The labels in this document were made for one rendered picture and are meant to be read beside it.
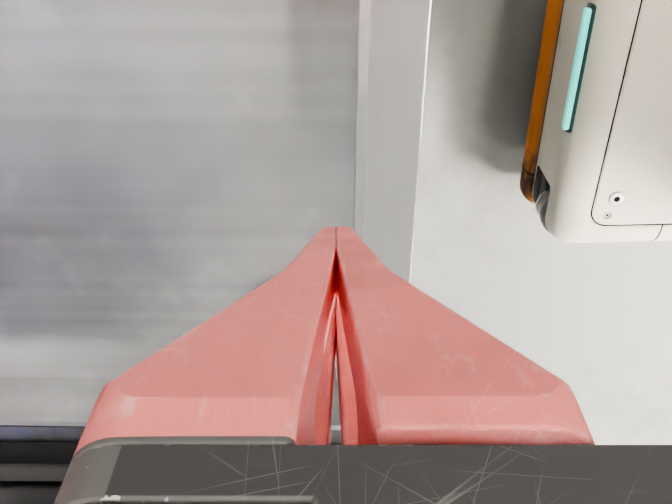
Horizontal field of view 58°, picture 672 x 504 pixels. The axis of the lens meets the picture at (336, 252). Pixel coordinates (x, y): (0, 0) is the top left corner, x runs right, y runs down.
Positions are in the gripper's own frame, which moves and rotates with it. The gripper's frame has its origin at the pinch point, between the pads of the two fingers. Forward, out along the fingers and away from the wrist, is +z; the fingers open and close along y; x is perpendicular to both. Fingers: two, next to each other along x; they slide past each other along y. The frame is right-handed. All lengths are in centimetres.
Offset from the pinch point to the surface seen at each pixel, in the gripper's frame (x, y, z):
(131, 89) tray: 2.2, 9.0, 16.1
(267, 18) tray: -0.9, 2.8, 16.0
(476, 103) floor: 38, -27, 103
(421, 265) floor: 78, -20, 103
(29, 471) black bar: 27.5, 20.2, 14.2
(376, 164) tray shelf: 5.9, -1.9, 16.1
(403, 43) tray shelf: 0.2, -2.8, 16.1
